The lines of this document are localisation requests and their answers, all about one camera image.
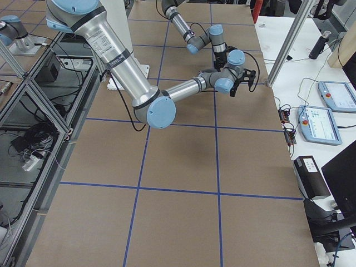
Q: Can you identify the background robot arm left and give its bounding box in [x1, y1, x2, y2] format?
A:
[1, 15, 48, 56]

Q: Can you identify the small electronics circuit board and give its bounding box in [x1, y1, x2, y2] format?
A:
[278, 105, 296, 146]

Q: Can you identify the near teach pendant tablet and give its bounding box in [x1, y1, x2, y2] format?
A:
[298, 105, 342, 146]

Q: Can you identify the teach pendant tablet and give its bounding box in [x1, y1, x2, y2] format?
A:
[298, 105, 342, 146]
[318, 81, 355, 113]

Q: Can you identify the black water bottle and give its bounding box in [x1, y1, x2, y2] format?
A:
[309, 31, 332, 60]

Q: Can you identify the far teach pendant tablet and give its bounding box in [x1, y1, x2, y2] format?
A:
[318, 81, 355, 113]

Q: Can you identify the black box with label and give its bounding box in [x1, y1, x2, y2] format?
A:
[293, 156, 331, 200]

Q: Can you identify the wooden board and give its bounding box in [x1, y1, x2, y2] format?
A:
[328, 22, 356, 68]

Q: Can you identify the black computer monitor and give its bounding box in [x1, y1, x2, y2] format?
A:
[321, 57, 356, 220]

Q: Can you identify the white power strip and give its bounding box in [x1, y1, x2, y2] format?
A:
[22, 155, 39, 172]

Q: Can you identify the aluminium frame post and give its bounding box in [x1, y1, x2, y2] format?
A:
[266, 0, 314, 87]

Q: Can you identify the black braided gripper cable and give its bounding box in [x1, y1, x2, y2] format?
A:
[116, 50, 261, 132]

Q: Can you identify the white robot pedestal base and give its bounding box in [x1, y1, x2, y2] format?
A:
[101, 0, 150, 78]

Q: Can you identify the aluminium frame side table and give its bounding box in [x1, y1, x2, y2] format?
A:
[1, 33, 103, 266]

